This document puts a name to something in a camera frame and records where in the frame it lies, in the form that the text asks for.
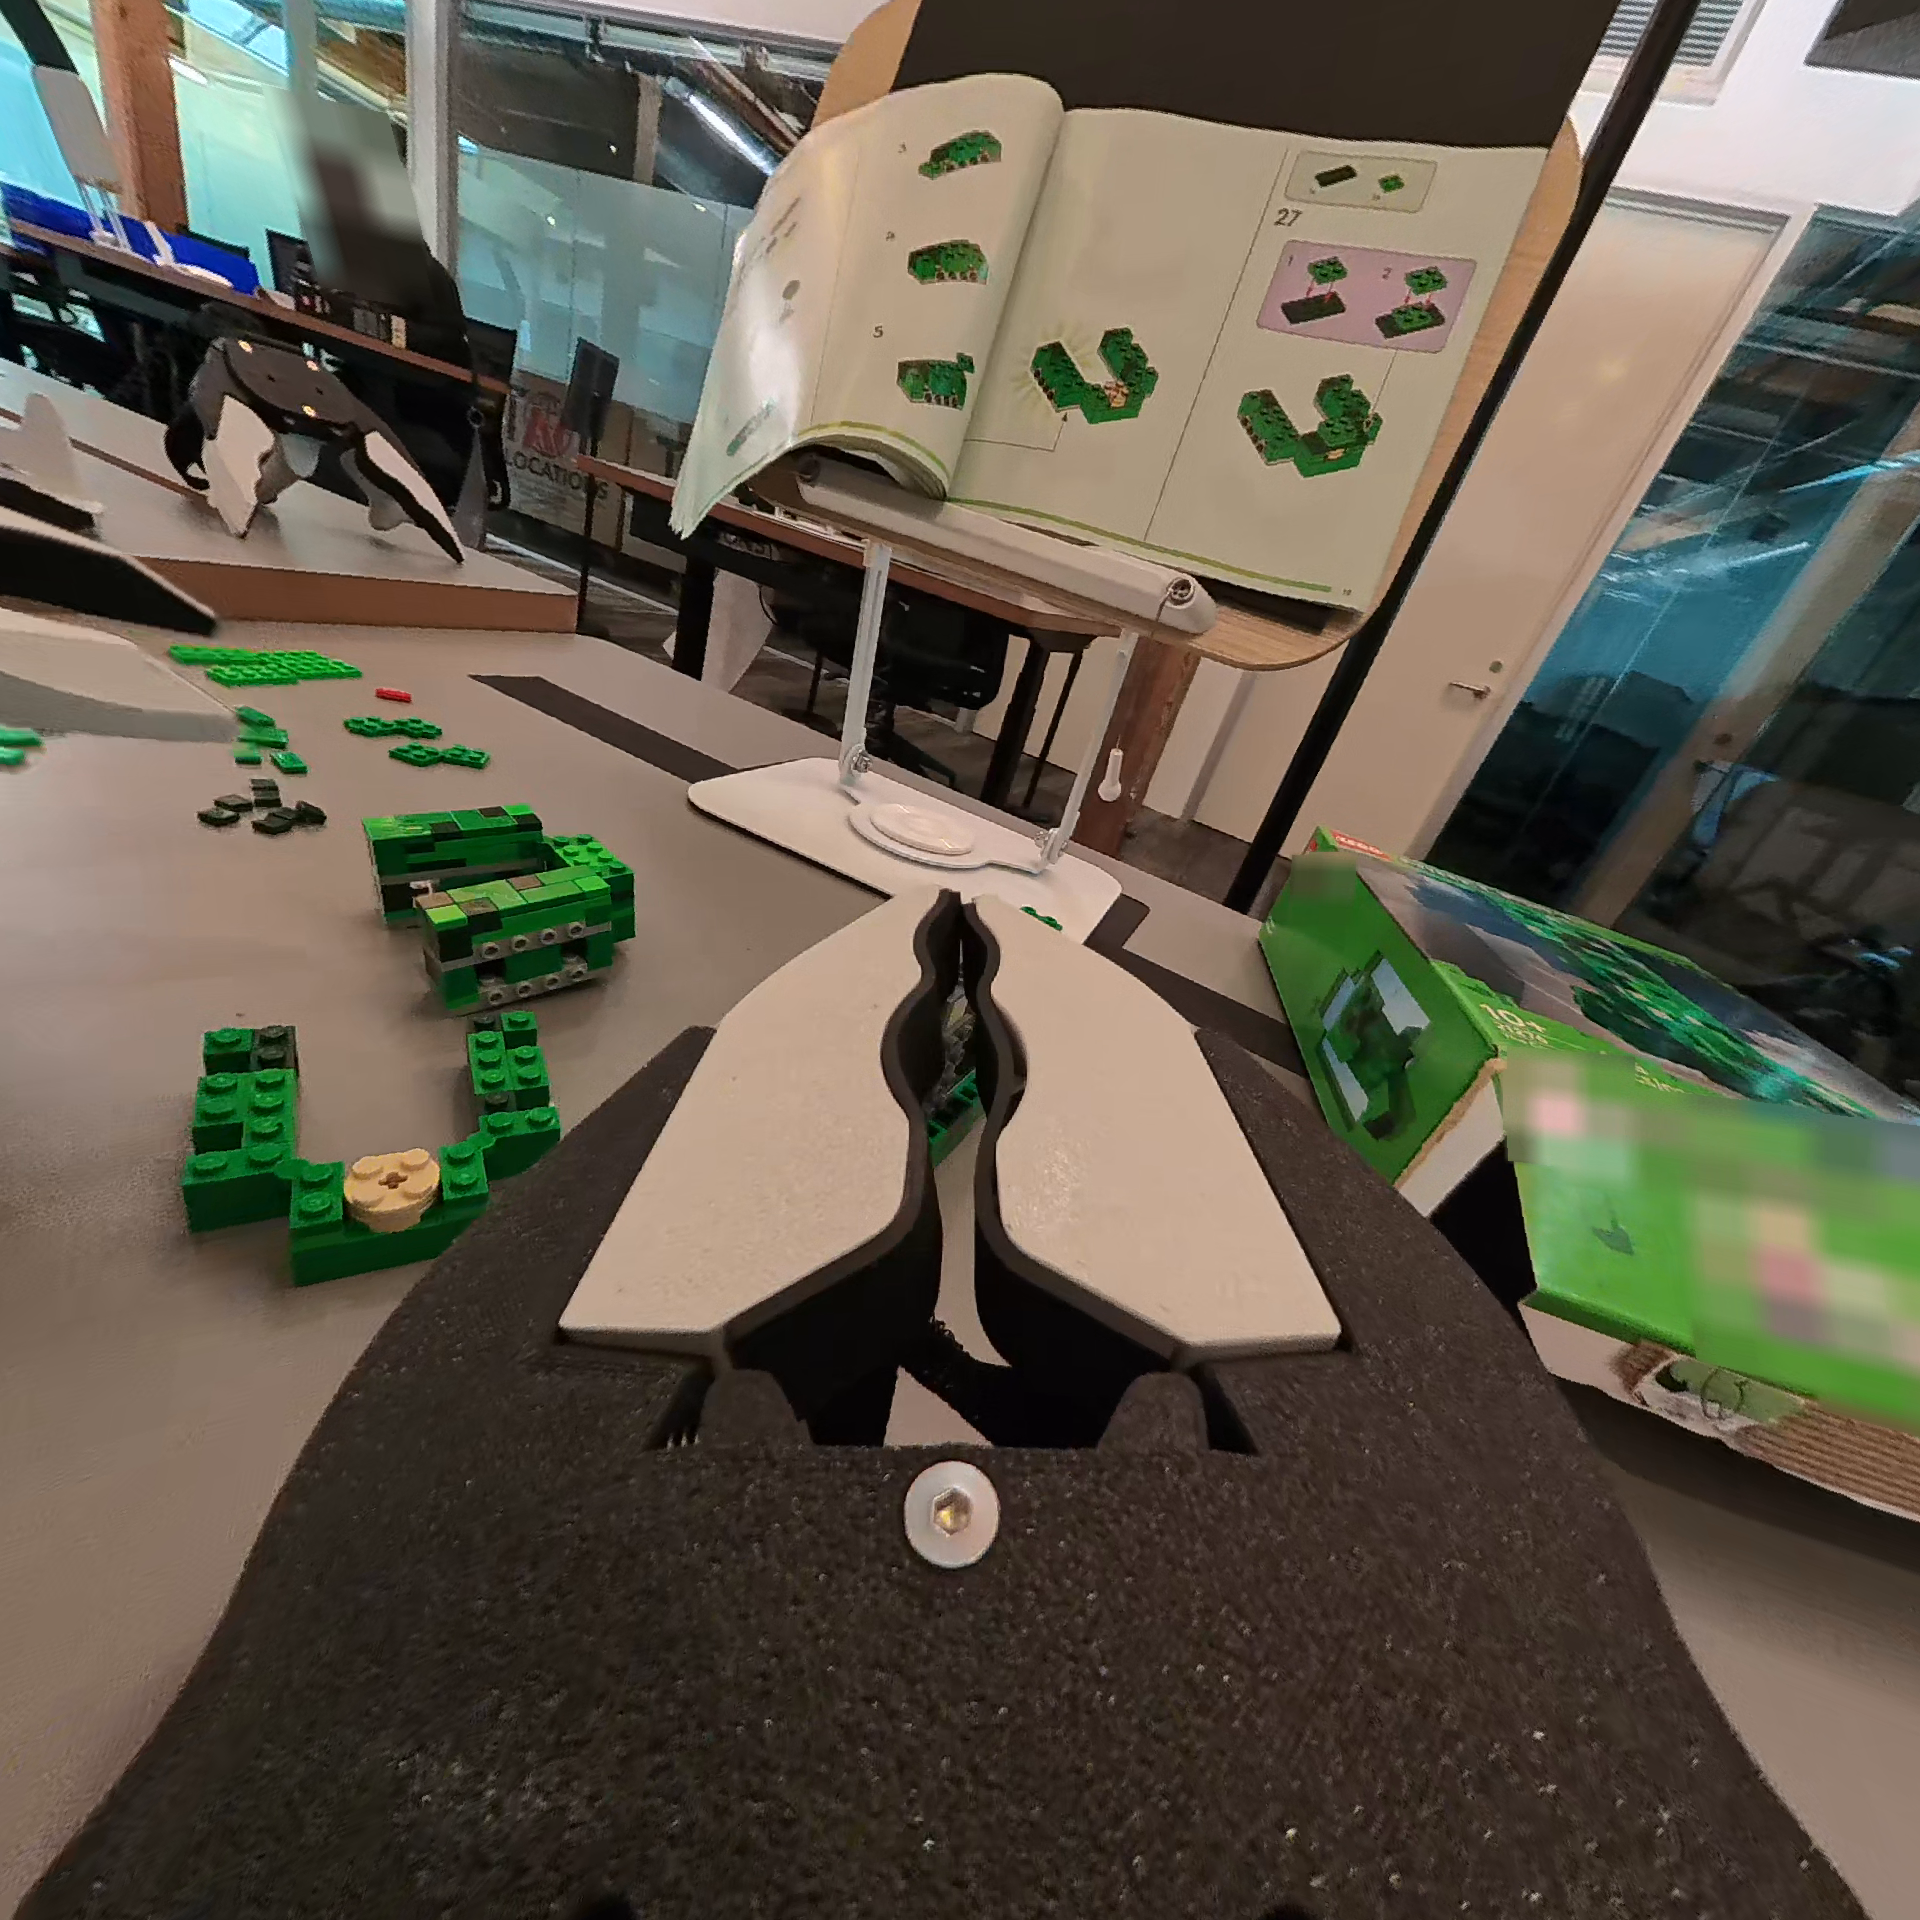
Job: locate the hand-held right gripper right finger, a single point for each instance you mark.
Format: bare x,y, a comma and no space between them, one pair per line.
1141,1171

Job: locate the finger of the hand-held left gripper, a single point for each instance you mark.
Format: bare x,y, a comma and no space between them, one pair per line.
74,682
74,579

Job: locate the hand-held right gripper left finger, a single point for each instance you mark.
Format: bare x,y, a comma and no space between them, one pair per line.
780,1154

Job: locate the small green brick piece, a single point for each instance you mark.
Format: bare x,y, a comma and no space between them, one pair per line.
956,1133

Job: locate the grey desk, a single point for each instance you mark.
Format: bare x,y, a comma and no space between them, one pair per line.
120,931

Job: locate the cluster of small green plates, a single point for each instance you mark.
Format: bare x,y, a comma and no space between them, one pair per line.
266,734
14,742

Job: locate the grey side table wooden edge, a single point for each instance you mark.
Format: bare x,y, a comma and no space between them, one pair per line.
143,524

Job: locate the stack of bright green plates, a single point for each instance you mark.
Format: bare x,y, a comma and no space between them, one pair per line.
271,665

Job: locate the group of dark green tiles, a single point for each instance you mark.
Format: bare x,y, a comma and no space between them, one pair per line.
278,818

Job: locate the green toy set box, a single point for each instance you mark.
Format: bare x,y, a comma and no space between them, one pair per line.
1350,1021

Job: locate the spare black and white gripper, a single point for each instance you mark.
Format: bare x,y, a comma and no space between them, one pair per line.
293,390

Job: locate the green jagged plate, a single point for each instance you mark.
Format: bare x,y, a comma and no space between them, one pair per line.
438,754
391,729

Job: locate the white book stand wooden board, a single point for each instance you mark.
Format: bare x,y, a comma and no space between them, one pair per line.
780,802

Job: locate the green and grey brick build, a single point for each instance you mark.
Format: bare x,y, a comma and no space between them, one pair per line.
511,915

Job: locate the black slanted pole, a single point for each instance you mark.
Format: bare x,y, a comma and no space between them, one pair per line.
1308,780

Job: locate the green U-shaped brick assembly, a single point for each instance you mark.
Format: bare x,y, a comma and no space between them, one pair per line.
240,1141

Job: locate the black office chair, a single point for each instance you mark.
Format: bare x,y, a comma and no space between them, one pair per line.
930,661

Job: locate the black monitor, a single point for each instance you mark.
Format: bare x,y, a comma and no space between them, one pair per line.
596,398

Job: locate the white door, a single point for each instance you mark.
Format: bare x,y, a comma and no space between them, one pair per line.
1621,524

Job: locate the open building instruction booklet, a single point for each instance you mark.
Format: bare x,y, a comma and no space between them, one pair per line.
1171,301

